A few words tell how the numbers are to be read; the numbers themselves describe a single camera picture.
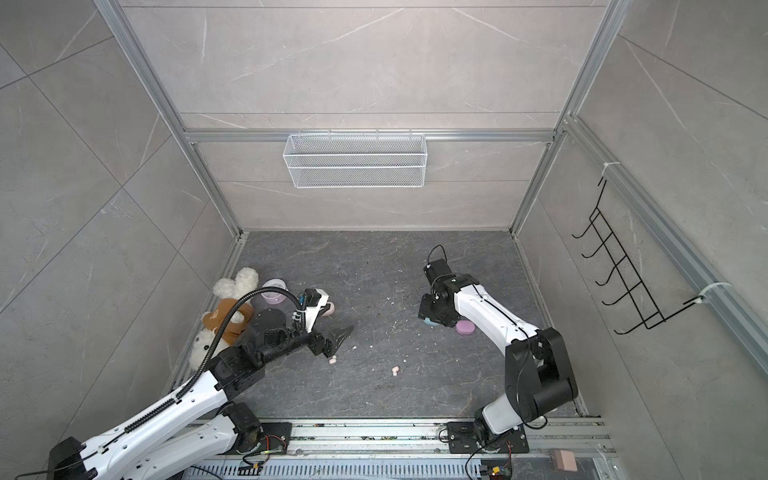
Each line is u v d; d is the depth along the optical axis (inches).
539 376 17.0
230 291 37.2
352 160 39.4
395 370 33.0
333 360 33.8
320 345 24.9
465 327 34.7
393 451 28.7
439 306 29.4
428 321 31.4
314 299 23.7
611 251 28.1
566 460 26.9
